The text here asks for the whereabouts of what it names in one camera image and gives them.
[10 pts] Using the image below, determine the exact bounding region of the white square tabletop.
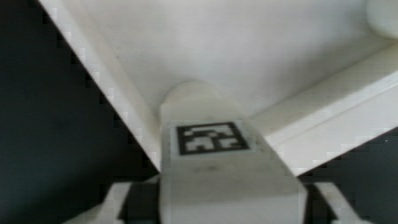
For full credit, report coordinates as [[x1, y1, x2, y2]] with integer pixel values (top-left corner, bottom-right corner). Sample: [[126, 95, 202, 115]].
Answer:
[[37, 0, 398, 173]]

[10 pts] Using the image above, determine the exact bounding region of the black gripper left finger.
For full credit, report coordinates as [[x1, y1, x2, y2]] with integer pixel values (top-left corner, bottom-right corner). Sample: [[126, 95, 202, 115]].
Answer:
[[64, 183, 160, 224]]

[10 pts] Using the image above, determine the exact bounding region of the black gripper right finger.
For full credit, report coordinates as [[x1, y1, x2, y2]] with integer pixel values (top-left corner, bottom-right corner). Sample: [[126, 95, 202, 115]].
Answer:
[[311, 182, 373, 224]]

